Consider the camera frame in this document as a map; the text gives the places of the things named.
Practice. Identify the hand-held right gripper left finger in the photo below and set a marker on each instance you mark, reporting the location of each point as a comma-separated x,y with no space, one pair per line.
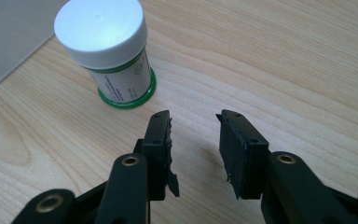
157,149

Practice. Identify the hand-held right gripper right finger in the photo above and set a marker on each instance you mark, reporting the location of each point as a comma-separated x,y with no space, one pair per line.
242,155

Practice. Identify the white-lidded green-trimmed bottle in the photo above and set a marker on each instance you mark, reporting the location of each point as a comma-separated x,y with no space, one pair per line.
101,29

